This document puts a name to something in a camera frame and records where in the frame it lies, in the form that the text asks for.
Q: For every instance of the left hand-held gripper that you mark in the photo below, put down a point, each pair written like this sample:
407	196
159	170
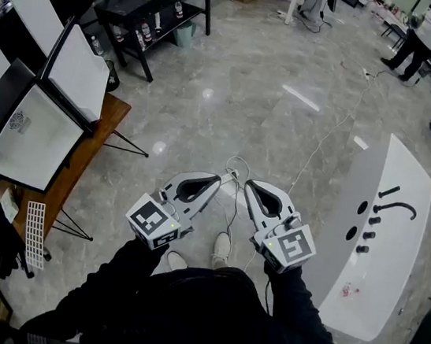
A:
151	219

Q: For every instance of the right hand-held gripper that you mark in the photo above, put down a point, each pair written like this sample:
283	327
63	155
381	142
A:
288	249

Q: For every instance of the person's left forearm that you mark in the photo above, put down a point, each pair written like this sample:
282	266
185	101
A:
114	272

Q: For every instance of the person's right forearm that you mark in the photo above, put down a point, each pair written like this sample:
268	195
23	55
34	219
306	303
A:
293	297

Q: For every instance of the white power strip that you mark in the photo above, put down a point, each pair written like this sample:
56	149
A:
367	73
230	175

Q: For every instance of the person's white right shoe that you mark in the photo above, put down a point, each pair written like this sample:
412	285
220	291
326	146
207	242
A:
222	249

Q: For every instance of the person's white shoe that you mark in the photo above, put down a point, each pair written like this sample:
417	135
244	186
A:
222	249
177	260

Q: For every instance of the person's white left shoe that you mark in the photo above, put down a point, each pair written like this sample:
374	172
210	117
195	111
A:
177	260

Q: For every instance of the black bathtub knob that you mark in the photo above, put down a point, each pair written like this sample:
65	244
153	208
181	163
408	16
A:
362	249
375	220
369	235

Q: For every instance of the small red white wrapper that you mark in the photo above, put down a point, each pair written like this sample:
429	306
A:
349	291

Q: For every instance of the black bathtub hand shower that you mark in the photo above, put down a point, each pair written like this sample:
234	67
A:
389	191

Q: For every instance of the black curved bathtub faucet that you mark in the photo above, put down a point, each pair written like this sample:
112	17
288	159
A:
391	206

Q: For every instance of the person's black-clothed torso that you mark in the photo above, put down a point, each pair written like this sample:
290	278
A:
199	316

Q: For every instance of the white curved table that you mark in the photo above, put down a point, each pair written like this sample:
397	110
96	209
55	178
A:
383	278

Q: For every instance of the black waste bin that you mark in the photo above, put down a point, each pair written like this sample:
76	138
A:
111	75

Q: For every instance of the green waste bin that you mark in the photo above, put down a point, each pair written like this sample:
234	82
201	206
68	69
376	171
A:
185	35

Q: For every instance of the red-label bottle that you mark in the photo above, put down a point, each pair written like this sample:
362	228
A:
117	33
178	10
147	32

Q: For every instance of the white slim bottle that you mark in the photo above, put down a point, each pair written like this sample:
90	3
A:
157	22

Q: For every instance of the clear plastic bottle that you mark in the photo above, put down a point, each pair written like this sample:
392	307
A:
96	46

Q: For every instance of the white paper packet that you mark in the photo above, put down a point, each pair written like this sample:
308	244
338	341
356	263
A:
9	205

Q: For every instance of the black washstand table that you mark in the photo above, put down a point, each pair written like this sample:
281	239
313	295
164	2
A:
114	14

